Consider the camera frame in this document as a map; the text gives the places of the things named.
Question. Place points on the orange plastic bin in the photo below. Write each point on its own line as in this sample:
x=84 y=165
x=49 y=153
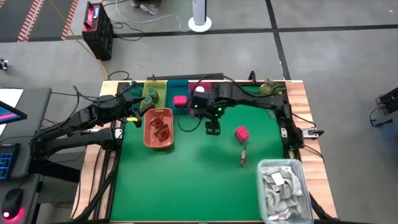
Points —
x=149 y=141

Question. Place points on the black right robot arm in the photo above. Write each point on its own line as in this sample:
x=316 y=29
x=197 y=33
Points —
x=248 y=96

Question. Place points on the small white black device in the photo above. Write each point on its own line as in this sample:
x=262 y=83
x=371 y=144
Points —
x=3 y=63

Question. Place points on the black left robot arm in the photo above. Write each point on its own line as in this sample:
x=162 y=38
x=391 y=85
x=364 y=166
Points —
x=93 y=113

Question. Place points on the white tower fan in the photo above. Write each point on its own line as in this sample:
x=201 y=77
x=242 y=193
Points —
x=199 y=12

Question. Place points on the pink block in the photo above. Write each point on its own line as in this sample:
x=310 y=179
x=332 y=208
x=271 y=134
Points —
x=180 y=101

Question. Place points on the yellow-green plastic bin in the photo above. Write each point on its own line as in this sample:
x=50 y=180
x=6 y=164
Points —
x=161 y=85

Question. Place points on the blue plastic bin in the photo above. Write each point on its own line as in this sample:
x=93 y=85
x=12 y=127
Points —
x=175 y=88

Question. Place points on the grey towel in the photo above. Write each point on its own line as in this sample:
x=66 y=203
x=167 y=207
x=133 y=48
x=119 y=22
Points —
x=280 y=199

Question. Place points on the black rail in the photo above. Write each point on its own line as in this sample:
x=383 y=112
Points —
x=186 y=76

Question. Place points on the computer monitor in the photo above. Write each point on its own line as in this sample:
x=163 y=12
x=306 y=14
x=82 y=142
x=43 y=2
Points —
x=9 y=113

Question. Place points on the brown spice pouch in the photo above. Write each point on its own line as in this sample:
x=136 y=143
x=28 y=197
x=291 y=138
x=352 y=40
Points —
x=157 y=122
x=243 y=157
x=162 y=133

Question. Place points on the grey desk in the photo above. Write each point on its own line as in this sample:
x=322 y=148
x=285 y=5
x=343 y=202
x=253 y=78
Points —
x=34 y=105

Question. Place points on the power strip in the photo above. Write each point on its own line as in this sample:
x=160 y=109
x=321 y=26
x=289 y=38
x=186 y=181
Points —
x=311 y=132

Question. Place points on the person's shoe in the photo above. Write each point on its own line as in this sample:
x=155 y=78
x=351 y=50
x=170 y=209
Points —
x=135 y=3
x=149 y=8

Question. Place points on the black mouse red light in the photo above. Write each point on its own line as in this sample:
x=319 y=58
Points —
x=12 y=200

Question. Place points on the pink plastic bin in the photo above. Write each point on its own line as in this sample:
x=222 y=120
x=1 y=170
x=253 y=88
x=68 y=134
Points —
x=192 y=85

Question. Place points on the white paper sheet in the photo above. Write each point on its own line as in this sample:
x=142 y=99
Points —
x=11 y=95

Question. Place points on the green herb spice jar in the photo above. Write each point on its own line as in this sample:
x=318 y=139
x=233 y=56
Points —
x=152 y=92
x=147 y=101

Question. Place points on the white card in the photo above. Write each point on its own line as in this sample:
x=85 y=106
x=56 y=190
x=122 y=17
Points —
x=277 y=179

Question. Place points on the pink cube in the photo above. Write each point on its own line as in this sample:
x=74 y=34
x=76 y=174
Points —
x=241 y=134

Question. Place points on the clear plastic bin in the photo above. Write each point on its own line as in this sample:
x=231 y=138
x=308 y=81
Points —
x=260 y=186

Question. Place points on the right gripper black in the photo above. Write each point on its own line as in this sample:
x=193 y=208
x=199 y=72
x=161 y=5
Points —
x=213 y=115

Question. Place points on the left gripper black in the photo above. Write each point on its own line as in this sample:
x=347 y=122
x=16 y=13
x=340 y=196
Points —
x=130 y=102

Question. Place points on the black keyboard blue backlight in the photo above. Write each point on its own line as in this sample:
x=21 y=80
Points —
x=6 y=161

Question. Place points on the green table mat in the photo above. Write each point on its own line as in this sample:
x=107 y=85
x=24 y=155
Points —
x=192 y=180

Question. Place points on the black crate with red device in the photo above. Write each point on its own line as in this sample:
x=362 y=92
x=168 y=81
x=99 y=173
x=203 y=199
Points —
x=99 y=37

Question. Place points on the brown spice jar white lid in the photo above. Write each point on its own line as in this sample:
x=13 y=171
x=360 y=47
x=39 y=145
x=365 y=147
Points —
x=200 y=89

